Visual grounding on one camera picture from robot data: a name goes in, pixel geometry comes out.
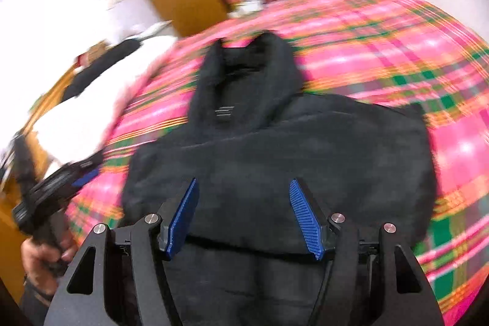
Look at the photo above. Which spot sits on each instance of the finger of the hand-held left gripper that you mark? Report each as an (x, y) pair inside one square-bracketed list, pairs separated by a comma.
[(87, 178)]

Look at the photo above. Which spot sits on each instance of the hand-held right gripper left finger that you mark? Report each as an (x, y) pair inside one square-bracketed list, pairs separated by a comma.
[(184, 219)]

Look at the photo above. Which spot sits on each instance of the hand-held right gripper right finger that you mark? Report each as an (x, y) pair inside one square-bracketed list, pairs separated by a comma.
[(305, 223)]

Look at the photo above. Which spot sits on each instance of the black puffer jacket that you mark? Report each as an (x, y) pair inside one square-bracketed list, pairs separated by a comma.
[(267, 142)]

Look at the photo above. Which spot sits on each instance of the person's left forearm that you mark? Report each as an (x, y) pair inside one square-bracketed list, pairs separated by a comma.
[(36, 307)]

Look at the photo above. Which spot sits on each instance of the person's left hand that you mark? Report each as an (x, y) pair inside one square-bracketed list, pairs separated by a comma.
[(40, 265)]

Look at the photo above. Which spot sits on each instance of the pale pink quilt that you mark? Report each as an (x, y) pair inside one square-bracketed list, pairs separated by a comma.
[(95, 116)]

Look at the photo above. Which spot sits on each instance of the dark cloth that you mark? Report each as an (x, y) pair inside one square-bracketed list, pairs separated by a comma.
[(99, 70)]

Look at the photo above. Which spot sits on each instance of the pink plaid bed sheet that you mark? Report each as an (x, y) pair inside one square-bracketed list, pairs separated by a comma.
[(382, 43)]

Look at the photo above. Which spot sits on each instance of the wooden bed frame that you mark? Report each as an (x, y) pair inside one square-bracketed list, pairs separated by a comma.
[(7, 226)]

